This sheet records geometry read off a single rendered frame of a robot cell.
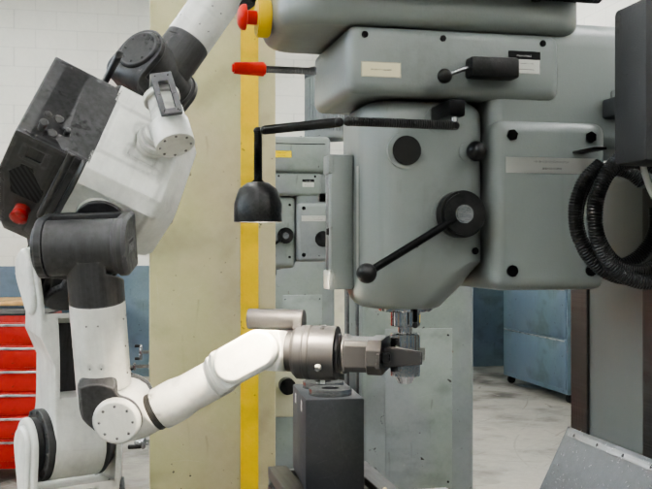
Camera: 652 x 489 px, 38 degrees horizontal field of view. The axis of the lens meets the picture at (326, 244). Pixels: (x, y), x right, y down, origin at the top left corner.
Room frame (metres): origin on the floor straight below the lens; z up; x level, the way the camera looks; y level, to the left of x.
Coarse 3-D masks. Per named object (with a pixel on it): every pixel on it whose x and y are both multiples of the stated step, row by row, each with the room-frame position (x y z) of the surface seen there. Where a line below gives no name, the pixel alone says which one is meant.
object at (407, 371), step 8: (392, 344) 1.50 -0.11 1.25; (400, 344) 1.49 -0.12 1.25; (408, 344) 1.49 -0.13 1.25; (416, 344) 1.50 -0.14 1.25; (392, 368) 1.51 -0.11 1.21; (400, 368) 1.49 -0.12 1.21; (408, 368) 1.49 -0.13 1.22; (416, 368) 1.50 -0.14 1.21; (400, 376) 1.49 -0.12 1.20; (408, 376) 1.49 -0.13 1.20
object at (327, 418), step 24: (312, 384) 2.02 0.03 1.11; (336, 384) 2.02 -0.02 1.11; (312, 408) 1.89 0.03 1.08; (336, 408) 1.90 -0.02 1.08; (360, 408) 1.91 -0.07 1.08; (312, 432) 1.89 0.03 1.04; (336, 432) 1.90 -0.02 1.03; (360, 432) 1.91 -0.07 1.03; (312, 456) 1.89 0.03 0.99; (336, 456) 1.90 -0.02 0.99; (360, 456) 1.91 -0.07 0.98; (312, 480) 1.89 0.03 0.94; (336, 480) 1.90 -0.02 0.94; (360, 480) 1.91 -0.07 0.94
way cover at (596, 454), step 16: (576, 432) 1.72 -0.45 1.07; (560, 448) 1.74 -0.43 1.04; (576, 448) 1.69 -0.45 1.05; (592, 448) 1.65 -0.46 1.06; (608, 448) 1.60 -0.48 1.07; (624, 448) 1.56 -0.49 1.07; (560, 464) 1.72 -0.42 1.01; (576, 464) 1.67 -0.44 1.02; (592, 464) 1.62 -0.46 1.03; (608, 464) 1.58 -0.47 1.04; (624, 464) 1.54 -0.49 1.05; (640, 464) 1.50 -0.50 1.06; (544, 480) 1.74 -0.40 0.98; (560, 480) 1.69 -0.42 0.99; (576, 480) 1.64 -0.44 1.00; (592, 480) 1.60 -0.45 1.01; (608, 480) 1.56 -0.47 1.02; (624, 480) 1.52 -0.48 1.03; (640, 480) 1.48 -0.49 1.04
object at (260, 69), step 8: (232, 64) 1.55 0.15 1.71; (240, 64) 1.55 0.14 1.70; (248, 64) 1.55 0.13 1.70; (256, 64) 1.55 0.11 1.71; (264, 64) 1.55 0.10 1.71; (240, 72) 1.55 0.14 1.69; (248, 72) 1.55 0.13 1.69; (256, 72) 1.55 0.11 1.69; (264, 72) 1.56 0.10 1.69; (272, 72) 1.56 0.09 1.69; (280, 72) 1.57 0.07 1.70; (288, 72) 1.57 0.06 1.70; (296, 72) 1.57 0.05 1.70; (304, 72) 1.57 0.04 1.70; (312, 72) 1.58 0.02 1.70
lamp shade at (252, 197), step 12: (252, 180) 1.41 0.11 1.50; (240, 192) 1.40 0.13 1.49; (252, 192) 1.39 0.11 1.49; (264, 192) 1.39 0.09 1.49; (276, 192) 1.40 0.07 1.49; (240, 204) 1.39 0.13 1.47; (252, 204) 1.38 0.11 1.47; (264, 204) 1.38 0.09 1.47; (276, 204) 1.39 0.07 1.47; (240, 216) 1.39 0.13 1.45; (252, 216) 1.38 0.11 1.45; (264, 216) 1.38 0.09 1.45; (276, 216) 1.39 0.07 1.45
